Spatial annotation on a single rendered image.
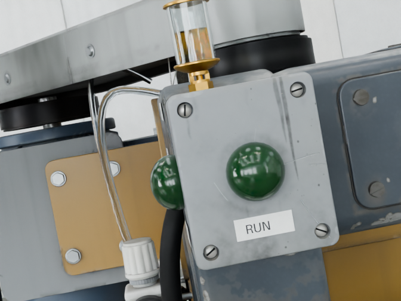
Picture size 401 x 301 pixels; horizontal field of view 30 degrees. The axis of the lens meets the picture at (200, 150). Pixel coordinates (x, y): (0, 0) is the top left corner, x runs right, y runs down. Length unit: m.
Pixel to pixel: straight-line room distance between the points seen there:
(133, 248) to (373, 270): 0.25
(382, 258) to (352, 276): 0.03
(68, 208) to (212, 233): 0.44
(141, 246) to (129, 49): 0.17
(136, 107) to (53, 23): 0.87
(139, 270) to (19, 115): 0.30
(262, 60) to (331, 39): 5.25
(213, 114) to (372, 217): 0.13
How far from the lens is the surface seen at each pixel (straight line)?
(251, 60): 0.54
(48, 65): 0.74
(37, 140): 0.85
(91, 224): 0.81
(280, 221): 0.38
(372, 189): 0.44
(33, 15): 5.70
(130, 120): 5.59
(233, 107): 0.38
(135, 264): 0.64
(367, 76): 0.44
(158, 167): 0.39
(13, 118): 0.88
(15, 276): 0.84
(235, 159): 0.37
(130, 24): 0.63
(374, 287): 0.77
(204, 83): 0.45
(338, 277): 0.75
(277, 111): 0.38
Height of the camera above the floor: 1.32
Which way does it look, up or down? 3 degrees down
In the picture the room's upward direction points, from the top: 10 degrees counter-clockwise
